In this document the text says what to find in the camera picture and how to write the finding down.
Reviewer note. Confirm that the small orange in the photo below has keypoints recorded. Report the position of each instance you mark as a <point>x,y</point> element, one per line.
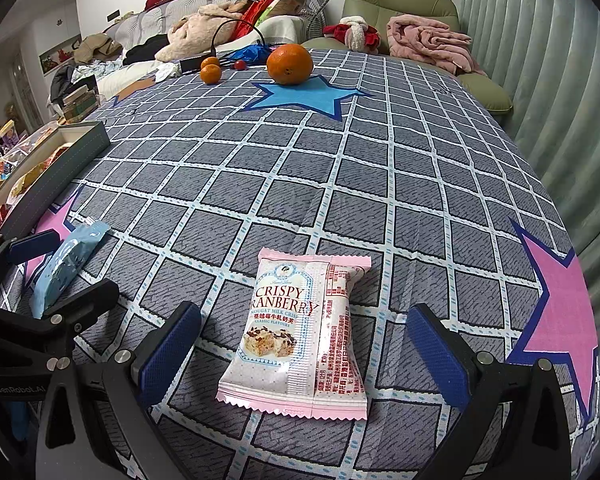
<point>211,61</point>
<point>211,75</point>

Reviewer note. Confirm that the pink fluffy coat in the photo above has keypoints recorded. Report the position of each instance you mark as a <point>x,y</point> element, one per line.
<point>195,30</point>

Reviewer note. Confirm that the small red fruit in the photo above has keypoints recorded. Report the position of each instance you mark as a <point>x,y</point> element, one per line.
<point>239,65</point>

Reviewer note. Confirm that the grey checked star cloth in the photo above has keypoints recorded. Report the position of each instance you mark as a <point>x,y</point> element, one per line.
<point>380,185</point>

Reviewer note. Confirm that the white pink nougat packet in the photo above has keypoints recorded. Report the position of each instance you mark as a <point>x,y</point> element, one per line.
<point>290,330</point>

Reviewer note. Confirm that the black power adapter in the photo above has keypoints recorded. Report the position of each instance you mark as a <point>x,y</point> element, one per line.
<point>191,65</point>

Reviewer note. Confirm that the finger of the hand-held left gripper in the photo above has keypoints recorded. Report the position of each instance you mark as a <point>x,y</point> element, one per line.
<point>87,305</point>
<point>37,248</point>

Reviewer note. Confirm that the wall picture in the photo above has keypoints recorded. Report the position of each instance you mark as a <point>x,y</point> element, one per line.
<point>57,55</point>

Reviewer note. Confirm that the pile of assorted snack packets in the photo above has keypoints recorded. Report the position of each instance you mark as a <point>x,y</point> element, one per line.
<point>0,160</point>

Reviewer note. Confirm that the grey box with cream interior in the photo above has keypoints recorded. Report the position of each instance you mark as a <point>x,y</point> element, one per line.
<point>70,152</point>

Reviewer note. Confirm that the grey striped sofa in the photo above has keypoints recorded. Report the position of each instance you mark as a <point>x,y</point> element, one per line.
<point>140,25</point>

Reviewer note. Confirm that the red white plush toy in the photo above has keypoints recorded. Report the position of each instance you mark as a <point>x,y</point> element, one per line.
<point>355,32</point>

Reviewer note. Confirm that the blue plastic bag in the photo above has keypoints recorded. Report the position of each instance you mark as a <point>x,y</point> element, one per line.
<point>250,53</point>

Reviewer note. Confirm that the white crumpled tissue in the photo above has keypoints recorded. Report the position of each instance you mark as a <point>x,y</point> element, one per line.
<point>167,71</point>

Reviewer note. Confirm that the pink folded blanket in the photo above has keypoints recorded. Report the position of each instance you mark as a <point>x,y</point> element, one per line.
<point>430,40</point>

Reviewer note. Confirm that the green armchair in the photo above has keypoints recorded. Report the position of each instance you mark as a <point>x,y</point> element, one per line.
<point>405,0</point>

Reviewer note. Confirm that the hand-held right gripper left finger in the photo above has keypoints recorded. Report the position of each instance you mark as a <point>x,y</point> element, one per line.
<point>172,350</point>

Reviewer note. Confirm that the large orange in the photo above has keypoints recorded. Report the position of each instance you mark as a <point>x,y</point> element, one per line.
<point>290,64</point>

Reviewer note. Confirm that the light blue snack packet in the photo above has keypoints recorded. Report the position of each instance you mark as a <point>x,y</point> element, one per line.
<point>67,260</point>

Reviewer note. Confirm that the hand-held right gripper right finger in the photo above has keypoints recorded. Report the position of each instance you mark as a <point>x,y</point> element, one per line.
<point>437,355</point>

